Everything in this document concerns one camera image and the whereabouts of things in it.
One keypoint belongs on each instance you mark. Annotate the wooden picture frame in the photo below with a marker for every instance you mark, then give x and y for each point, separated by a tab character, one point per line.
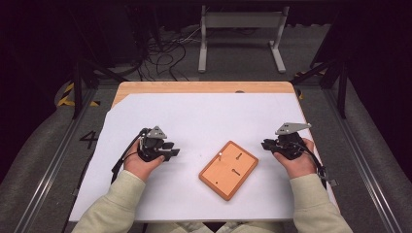
228	171

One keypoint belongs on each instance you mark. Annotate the person's beige jacket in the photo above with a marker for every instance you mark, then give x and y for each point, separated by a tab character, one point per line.
252	228

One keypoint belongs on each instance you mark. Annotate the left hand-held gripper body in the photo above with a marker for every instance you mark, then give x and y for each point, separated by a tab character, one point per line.
151	142

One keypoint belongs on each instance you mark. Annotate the black metal stand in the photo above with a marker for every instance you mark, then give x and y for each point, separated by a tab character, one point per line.
341	87
77	84

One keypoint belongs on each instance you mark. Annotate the yellow black hazard tape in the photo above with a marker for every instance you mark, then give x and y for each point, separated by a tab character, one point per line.
300	94
66	95

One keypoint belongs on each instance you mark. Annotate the person's left hand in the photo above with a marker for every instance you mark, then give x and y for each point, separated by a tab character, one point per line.
139	166

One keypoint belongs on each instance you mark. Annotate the person's right hand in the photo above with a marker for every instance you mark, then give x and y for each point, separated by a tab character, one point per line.
299	165

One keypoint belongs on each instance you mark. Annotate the aluminium rail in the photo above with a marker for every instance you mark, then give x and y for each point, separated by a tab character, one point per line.
51	168
362	161

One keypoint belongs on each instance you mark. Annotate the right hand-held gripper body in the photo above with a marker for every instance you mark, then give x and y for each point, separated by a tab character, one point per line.
290	142

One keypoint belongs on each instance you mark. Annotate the white metal stand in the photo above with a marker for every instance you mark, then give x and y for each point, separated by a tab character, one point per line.
241	20

